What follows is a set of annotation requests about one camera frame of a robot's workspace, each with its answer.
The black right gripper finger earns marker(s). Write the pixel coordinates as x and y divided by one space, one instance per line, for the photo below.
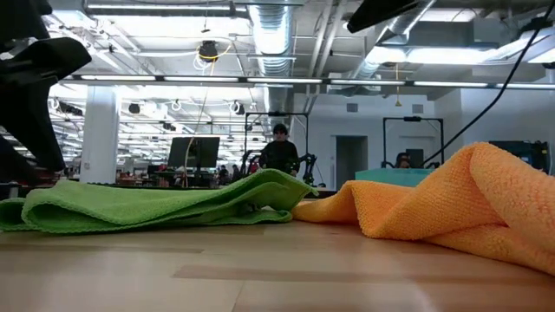
381 13

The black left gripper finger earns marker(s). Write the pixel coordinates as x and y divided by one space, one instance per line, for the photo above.
11 167
30 125

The green microfiber towel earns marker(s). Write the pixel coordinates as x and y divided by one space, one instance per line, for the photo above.
152 203

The orange microfiber towel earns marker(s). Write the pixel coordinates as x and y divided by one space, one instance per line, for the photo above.
455 203

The black background robot arm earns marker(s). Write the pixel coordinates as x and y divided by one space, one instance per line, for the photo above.
248 161
308 167

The teal plastic basket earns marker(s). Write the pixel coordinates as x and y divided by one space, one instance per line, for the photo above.
390 177

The white square pillar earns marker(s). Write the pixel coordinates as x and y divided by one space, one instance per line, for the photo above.
99 130

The long LED light bar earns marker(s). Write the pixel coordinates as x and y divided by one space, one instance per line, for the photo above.
260 80

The person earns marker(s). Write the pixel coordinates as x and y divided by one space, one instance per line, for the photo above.
279 156
403 161

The black computer monitor back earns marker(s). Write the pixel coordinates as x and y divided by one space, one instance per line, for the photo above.
195 151

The black equipment screen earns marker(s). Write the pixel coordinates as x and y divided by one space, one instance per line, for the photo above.
520 154

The silver smooth ceiling duct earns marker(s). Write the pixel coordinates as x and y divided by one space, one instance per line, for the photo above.
390 39

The black gantry frame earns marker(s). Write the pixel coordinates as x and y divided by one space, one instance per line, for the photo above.
276 114
412 118

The silver ribbed ceiling duct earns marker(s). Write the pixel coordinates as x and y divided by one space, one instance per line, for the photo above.
271 34

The black aluminium table frame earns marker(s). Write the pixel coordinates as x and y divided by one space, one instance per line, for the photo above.
327 193

